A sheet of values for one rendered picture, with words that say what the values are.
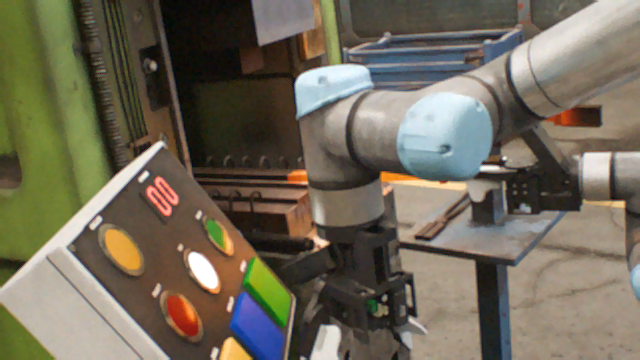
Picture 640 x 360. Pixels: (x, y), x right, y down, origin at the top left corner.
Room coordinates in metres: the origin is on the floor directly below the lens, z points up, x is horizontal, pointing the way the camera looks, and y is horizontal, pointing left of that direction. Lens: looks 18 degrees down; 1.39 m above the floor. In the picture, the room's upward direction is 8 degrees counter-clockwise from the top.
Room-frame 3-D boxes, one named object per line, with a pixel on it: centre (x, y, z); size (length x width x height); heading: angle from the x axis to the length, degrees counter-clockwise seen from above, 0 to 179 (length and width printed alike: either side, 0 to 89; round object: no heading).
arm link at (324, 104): (0.68, -0.03, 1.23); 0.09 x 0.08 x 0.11; 42
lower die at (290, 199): (1.34, 0.19, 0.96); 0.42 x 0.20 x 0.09; 60
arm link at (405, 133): (0.61, -0.11, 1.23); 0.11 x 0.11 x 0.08; 42
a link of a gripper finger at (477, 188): (1.09, -0.26, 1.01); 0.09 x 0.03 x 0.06; 63
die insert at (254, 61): (1.38, 0.21, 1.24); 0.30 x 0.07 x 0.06; 60
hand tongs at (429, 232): (1.74, -0.41, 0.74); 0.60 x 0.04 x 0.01; 143
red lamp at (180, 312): (0.60, 0.14, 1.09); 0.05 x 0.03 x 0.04; 150
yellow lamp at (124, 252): (0.60, 0.19, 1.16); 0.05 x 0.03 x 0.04; 150
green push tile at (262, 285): (0.80, 0.08, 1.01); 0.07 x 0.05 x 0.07; 175
